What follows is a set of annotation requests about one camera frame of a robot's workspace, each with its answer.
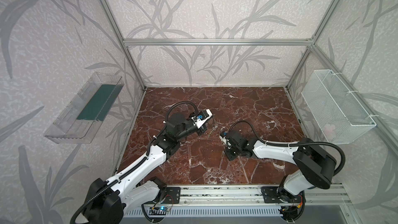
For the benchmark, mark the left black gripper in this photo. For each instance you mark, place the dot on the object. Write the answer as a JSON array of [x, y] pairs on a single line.
[[200, 127]]

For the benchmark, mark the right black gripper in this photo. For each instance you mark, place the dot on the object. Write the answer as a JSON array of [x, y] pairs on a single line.
[[228, 149]]

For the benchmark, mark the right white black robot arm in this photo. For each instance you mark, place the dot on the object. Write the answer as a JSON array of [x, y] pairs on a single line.
[[317, 162]]

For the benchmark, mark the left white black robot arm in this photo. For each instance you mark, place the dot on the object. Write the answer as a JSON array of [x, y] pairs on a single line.
[[107, 201]]

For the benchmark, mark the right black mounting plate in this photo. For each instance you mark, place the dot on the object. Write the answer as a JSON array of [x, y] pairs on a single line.
[[276, 194]]

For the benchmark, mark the black mounting plate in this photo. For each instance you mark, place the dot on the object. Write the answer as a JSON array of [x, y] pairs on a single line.
[[168, 195], [276, 194]]

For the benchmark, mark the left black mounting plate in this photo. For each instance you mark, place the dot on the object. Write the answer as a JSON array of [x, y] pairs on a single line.
[[168, 195]]

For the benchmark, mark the green led circuit board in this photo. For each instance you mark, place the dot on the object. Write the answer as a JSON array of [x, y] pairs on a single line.
[[161, 210]]

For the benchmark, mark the pink object in basket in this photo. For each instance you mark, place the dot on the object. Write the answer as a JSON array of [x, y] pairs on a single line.
[[329, 131]]

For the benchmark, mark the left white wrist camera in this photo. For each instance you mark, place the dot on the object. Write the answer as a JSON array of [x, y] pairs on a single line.
[[202, 117]]

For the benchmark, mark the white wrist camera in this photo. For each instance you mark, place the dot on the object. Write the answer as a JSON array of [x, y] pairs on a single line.
[[223, 138], [202, 117]]

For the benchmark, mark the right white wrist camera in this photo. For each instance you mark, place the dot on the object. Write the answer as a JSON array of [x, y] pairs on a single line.
[[223, 138]]

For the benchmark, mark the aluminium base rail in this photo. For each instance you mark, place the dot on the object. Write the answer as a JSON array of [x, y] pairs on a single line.
[[250, 195]]

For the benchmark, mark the slotted grey cable duct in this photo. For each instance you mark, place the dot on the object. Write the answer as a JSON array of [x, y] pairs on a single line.
[[221, 211]]

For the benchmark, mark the aluminium frame crossbar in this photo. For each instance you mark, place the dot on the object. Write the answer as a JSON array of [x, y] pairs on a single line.
[[217, 42]]

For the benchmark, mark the white wire mesh basket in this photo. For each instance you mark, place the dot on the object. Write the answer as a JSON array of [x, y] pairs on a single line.
[[330, 101]]

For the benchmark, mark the clear plastic wall tray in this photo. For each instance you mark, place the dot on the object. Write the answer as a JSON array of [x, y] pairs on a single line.
[[80, 121]]

